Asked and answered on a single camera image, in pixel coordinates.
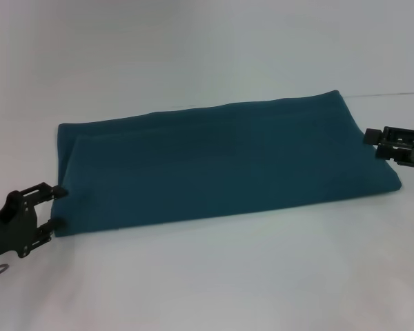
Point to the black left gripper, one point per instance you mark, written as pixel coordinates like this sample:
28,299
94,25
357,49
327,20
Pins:
10,227

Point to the teal blue shirt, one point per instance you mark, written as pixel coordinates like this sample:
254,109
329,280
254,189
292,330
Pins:
227,162

